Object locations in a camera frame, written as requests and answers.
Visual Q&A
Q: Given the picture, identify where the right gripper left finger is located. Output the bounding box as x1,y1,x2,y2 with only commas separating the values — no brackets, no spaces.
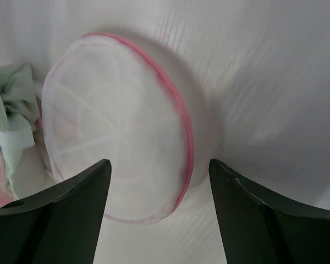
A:
0,159,111,263

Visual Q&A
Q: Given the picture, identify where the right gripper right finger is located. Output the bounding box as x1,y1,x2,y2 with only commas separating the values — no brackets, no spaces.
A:
208,159,330,263

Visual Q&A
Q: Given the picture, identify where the white bra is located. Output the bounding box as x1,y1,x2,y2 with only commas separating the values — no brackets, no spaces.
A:
0,62,40,199

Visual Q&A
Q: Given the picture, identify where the white mesh laundry bag pink trim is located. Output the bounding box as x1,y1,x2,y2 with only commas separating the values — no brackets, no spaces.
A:
0,32,194,224

